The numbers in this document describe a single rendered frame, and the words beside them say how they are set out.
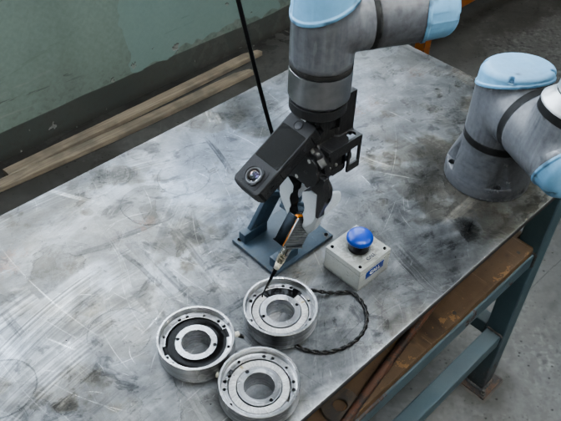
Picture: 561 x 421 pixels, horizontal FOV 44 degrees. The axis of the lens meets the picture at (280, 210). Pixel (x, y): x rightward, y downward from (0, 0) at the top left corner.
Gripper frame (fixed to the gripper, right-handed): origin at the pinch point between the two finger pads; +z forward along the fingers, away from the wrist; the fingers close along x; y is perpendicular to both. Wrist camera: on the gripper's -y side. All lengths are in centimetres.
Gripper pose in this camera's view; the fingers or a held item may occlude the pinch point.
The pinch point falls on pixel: (298, 222)
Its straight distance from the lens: 95.8
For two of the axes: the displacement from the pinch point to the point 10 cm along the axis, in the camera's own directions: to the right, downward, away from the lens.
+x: -6.8, -5.2, 5.2
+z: -0.3, 7.2, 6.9
